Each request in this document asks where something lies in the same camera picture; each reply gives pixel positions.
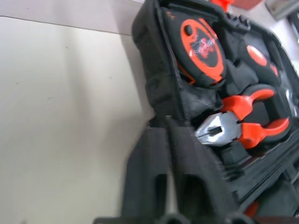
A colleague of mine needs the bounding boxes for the orange black screwdriver handle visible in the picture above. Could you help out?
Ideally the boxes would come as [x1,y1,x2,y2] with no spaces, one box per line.
[233,35,299,103]

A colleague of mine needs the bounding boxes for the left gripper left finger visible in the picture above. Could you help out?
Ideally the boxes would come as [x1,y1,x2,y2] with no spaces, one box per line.
[123,127,175,217]

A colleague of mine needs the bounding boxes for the orange black tape measure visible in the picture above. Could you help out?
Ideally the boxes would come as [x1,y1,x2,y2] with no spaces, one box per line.
[163,10,227,87]

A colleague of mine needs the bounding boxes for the orange black handled screwdriver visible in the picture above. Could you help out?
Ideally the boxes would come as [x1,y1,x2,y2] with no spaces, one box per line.
[243,201,260,217]

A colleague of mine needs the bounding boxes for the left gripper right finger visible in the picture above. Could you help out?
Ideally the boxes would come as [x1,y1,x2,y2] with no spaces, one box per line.
[171,126,234,217]

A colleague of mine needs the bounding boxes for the black plastic tool case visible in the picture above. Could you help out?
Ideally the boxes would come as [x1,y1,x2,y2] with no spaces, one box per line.
[123,0,299,224]

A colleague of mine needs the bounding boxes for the orange handled pliers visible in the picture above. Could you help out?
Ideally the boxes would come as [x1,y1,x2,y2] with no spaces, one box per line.
[194,89,291,150]

